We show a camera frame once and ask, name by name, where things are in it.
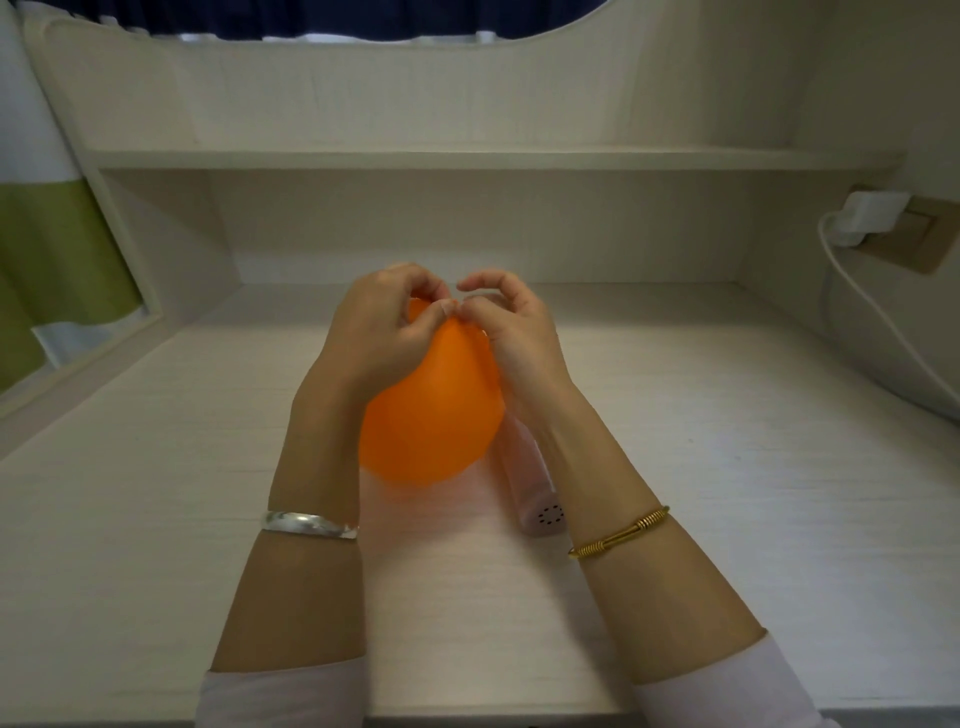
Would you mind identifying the silver bangle bracelet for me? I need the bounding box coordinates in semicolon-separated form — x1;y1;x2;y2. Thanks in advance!
260;510;361;542

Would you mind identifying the person's right forearm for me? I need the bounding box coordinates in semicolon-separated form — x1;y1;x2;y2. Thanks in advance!
524;382;766;686

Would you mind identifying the person's left forearm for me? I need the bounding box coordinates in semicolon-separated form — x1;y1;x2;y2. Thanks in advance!
209;374;373;674

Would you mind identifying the gold bangle bracelet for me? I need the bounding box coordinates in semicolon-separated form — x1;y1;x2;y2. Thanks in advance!
566;505;671;562

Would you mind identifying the person's left hand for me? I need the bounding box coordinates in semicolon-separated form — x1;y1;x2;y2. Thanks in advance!
292;262;460;410

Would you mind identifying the pale pink left sleeve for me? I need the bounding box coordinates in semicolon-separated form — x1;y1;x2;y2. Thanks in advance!
196;656;370;728

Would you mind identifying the pink black balloon pump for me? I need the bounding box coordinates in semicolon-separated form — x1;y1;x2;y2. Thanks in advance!
496;412;568;539

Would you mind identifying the cream wooden shelf board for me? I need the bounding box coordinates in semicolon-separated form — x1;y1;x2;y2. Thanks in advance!
89;146;905;174

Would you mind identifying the beige wall socket plate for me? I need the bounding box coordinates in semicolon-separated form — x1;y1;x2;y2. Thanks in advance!
851;183;960;275

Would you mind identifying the pale pink sleeve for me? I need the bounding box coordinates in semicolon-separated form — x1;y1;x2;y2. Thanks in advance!
631;631;845;728
196;656;370;728

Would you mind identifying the dark blue curtain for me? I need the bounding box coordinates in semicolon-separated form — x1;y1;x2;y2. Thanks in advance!
44;0;613;43

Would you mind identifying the white power cable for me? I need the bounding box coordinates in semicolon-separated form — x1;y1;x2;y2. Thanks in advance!
817;209;960;406

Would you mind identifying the person's right hand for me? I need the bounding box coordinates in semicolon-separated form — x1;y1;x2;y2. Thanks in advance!
455;270;583;421

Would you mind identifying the green and white curtain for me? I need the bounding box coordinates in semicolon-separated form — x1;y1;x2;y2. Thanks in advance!
0;7;144;395

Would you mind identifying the orange balloon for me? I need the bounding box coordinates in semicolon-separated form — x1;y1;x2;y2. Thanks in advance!
358;296;507;487

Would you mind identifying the pale pink right sleeve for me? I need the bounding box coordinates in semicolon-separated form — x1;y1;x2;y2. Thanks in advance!
631;631;845;728

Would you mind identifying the white power adapter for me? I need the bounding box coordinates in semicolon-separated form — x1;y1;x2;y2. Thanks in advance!
830;190;913;248

